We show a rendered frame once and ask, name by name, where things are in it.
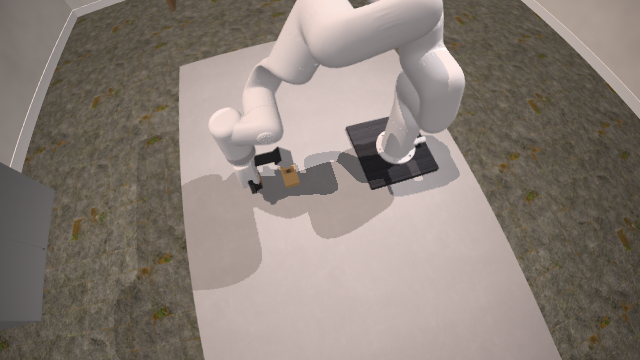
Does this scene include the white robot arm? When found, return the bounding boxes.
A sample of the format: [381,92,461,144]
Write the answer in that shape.
[209,0,465,168]

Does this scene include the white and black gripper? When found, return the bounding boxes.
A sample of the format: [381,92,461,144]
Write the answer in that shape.
[231,149,263,194]

